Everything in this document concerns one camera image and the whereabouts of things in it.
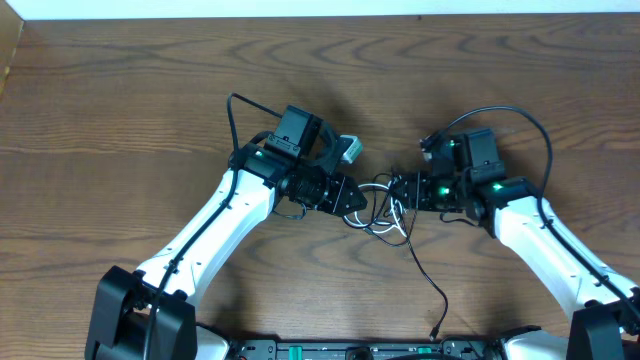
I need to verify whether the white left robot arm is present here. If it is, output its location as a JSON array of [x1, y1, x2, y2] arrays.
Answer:
[[84, 106, 367, 360]]

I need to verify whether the black USB cable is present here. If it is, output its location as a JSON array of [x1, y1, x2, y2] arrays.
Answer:
[[342, 172, 450, 342]]

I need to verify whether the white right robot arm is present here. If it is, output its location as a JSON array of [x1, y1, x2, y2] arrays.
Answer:
[[391, 128, 639, 359]]

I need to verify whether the white USB cable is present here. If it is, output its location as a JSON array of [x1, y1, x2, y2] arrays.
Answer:
[[352, 182, 409, 239]]

